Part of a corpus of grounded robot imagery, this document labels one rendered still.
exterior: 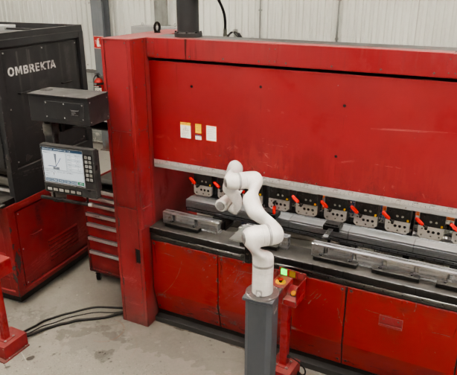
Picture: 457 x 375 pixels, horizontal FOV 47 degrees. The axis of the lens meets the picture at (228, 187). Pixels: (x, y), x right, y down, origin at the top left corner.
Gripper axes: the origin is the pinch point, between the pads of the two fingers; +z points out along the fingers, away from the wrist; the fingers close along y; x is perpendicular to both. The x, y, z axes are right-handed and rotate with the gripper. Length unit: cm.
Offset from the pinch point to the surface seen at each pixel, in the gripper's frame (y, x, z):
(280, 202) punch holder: -12.9, 26.7, 3.4
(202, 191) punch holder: 25.5, -21.7, 3.5
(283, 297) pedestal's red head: 20, 71, -29
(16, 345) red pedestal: 185, -47, -88
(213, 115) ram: -27, -49, 4
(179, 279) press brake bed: 95, 8, -7
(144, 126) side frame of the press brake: 13, -84, -6
